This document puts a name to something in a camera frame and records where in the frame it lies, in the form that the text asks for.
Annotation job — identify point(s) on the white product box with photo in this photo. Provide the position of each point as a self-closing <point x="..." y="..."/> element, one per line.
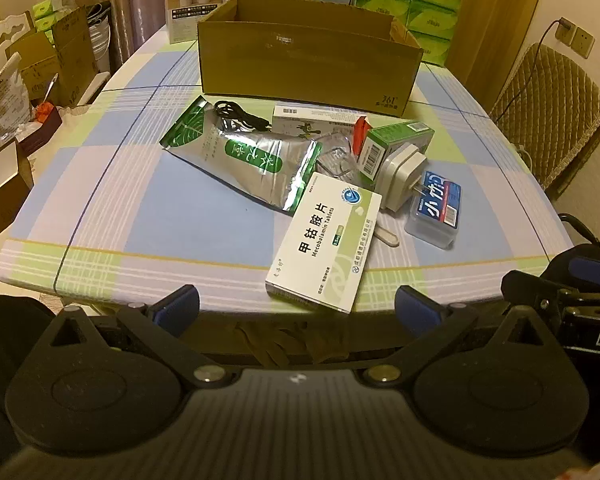
<point x="192" y="0"/>

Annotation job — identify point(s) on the green tissue bundle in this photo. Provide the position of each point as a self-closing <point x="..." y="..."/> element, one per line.
<point x="50" y="12"/>

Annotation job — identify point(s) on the white plastic bag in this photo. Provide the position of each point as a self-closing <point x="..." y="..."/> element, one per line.
<point x="5" y="105"/>

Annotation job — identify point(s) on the long white green medicine box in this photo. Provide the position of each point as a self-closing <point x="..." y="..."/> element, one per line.
<point x="300" y="122"/>

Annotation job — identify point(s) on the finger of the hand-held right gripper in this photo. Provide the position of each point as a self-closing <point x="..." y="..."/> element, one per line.
<point x="587" y="266"/>
<point x="530" y="287"/>

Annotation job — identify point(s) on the brown wooden door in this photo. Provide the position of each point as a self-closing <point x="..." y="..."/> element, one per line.
<point x="490" y="10"/>

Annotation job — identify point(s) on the wall socket plate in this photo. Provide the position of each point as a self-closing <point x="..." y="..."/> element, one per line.
<point x="577" y="39"/>

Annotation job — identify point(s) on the flat wooden stick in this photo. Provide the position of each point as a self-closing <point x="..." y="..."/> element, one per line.
<point x="389" y="236"/>

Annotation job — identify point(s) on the small orange object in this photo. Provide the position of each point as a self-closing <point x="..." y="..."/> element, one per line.
<point x="45" y="111"/>

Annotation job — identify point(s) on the white power adapter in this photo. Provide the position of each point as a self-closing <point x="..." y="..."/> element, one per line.
<point x="400" y="180"/>

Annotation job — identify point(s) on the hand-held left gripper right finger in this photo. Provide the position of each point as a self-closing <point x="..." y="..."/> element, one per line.
<point x="415" y="307"/>

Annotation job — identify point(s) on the clear packet with metal hook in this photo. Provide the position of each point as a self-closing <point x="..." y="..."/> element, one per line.
<point x="337" y="155"/>

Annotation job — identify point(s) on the white tablet box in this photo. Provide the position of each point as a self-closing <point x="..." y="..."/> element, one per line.
<point x="325" y="245"/>

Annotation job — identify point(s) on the small green box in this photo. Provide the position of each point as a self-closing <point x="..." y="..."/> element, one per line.
<point x="395" y="142"/>

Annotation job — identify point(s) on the white and dark open box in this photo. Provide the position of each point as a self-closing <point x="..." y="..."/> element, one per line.
<point x="0" y="185"/>

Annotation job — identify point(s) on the striped grey bag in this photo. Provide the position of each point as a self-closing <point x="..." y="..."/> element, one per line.
<point x="100" y="35"/>

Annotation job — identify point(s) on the stack of green tissue packs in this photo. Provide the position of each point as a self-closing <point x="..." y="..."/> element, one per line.
<point x="415" y="5"/>

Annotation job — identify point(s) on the silver pouch with green leaf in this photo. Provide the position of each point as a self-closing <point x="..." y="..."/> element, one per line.
<point x="240" y="160"/>

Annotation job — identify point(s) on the small red packet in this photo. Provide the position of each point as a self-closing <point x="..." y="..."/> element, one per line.
<point x="361" y="132"/>

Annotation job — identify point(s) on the brown cardboard storage box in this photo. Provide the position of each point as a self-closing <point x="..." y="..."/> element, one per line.
<point x="55" y="65"/>

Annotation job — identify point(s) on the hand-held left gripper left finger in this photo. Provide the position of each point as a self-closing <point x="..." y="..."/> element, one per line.
<point x="177" y="306"/>

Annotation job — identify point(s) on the blue clear floss pick box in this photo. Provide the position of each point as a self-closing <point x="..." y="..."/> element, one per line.
<point x="437" y="207"/>

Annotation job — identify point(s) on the dark red box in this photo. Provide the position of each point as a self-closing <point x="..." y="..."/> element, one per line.
<point x="40" y="132"/>

